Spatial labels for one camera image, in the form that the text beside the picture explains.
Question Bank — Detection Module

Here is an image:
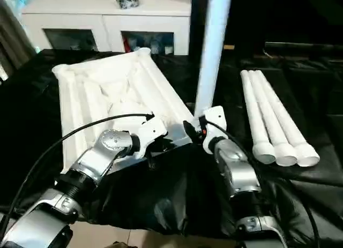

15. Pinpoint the white cabinet with glass doors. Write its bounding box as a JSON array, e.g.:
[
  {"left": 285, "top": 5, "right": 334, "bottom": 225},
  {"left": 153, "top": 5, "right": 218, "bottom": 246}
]
[{"left": 21, "top": 0, "right": 191, "bottom": 56}]

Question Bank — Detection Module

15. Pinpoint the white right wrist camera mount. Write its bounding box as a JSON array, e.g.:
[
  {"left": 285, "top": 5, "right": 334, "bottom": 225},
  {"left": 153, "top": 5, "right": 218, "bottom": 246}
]
[{"left": 199, "top": 106, "right": 228, "bottom": 154}]

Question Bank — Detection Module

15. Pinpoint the white plastic table top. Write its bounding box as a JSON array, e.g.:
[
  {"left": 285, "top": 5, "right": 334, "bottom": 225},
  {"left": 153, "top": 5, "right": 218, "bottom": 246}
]
[{"left": 51, "top": 47, "right": 195, "bottom": 175}]

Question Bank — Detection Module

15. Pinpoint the white plastic table leg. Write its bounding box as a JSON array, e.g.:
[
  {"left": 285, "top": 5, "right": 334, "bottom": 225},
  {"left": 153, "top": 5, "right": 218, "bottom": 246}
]
[
  {"left": 193, "top": 0, "right": 233, "bottom": 120},
  {"left": 240, "top": 70, "right": 277, "bottom": 164},
  {"left": 254, "top": 70, "right": 321, "bottom": 168},
  {"left": 248, "top": 69, "right": 299, "bottom": 168}
]

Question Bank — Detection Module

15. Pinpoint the dark robot torso part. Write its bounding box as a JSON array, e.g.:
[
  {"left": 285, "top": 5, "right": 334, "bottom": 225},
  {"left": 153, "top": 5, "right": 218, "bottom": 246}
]
[{"left": 112, "top": 241, "right": 140, "bottom": 248}]

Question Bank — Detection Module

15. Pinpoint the grey curtain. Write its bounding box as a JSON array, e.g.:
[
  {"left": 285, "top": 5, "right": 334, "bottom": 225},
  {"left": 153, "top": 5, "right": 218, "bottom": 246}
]
[{"left": 0, "top": 0, "right": 37, "bottom": 80}]

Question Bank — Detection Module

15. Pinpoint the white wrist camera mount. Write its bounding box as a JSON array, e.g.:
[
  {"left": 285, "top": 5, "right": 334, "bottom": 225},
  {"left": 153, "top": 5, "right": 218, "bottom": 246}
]
[
  {"left": 138, "top": 116, "right": 168, "bottom": 160},
  {"left": 199, "top": 106, "right": 228, "bottom": 154}
]

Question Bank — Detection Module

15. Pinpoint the black glossy mat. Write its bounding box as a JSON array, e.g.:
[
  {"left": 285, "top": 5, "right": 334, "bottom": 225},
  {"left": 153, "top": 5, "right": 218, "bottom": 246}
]
[{"left": 0, "top": 48, "right": 343, "bottom": 238}]

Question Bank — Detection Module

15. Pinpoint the black bundle on cabinet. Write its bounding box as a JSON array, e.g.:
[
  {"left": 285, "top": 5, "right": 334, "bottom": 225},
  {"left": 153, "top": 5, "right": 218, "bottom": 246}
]
[{"left": 115, "top": 0, "right": 140, "bottom": 10}]

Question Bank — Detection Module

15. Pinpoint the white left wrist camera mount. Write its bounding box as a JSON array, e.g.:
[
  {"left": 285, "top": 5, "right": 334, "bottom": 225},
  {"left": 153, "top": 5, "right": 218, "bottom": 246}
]
[{"left": 138, "top": 116, "right": 168, "bottom": 160}]

